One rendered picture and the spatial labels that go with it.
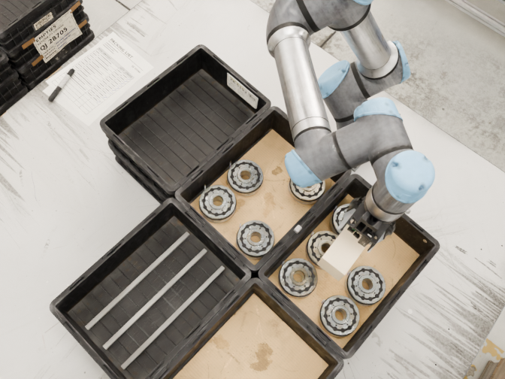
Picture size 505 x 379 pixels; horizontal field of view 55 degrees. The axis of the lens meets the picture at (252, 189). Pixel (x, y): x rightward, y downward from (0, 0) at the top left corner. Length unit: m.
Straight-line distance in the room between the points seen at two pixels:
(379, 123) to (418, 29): 2.20
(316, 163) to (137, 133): 0.75
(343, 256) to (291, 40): 0.47
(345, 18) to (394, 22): 1.88
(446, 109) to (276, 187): 1.54
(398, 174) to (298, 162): 0.19
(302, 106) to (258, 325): 0.61
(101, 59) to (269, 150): 0.70
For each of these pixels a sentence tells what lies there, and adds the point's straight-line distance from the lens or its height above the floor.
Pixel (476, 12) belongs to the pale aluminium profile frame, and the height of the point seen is 0.14.
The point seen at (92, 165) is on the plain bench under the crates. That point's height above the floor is 0.70.
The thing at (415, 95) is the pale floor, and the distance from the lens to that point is 2.76.
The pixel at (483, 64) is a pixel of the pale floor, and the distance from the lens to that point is 3.05.
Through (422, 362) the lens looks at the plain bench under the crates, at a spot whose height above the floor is 0.70.
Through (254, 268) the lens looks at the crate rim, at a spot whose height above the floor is 0.93.
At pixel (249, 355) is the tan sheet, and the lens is 1.30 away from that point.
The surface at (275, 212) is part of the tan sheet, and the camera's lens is 1.39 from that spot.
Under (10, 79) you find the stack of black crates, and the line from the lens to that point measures 2.30.
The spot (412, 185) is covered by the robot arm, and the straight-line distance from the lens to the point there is 0.81.
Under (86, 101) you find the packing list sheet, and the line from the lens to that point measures 1.74.
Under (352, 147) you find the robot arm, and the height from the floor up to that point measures 1.39.
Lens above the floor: 2.13
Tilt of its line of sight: 67 degrees down
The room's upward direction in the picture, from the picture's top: 10 degrees clockwise
